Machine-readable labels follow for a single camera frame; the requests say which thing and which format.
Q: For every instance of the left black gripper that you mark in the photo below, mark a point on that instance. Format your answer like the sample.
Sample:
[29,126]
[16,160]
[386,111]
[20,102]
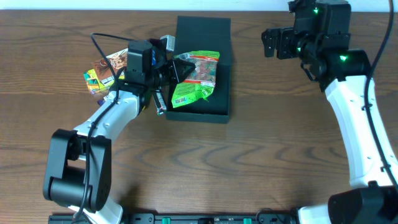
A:
[166,74]

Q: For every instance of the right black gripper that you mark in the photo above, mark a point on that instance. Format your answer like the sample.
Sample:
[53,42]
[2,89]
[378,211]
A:
[282,42]

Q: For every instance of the green gummy candy bag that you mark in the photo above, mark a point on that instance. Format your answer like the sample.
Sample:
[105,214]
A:
[200,84]

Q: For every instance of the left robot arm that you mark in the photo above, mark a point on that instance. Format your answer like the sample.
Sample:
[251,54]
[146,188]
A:
[78,171]

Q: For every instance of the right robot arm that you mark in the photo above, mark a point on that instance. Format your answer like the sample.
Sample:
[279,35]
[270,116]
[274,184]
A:
[320,38]

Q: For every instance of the small green red candy bar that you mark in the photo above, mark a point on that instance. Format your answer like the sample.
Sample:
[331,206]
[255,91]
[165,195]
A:
[160,103]

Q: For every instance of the dark green open box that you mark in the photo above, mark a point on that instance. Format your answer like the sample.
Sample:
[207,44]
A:
[213,34]

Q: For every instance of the purple chocolate bar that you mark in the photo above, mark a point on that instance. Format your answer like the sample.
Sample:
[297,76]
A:
[102,100]

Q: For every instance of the yellow green snack box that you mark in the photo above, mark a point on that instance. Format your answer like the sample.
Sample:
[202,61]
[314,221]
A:
[96,85]

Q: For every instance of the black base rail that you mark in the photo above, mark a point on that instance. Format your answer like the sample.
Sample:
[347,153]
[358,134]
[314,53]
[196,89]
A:
[262,218]

